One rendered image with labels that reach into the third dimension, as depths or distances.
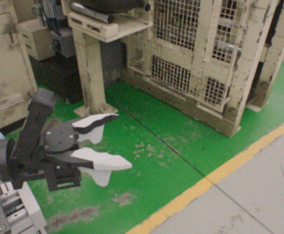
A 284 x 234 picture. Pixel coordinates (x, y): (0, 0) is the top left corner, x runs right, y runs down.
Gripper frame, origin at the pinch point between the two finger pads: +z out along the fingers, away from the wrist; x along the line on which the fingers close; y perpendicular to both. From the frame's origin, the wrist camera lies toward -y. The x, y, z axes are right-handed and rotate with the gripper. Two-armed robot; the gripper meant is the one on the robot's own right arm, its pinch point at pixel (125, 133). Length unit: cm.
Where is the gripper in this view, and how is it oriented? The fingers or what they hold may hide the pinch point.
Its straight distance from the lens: 46.1
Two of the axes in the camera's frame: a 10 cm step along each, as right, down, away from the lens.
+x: 2.0, 5.1, -8.4
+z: 9.8, -1.3, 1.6
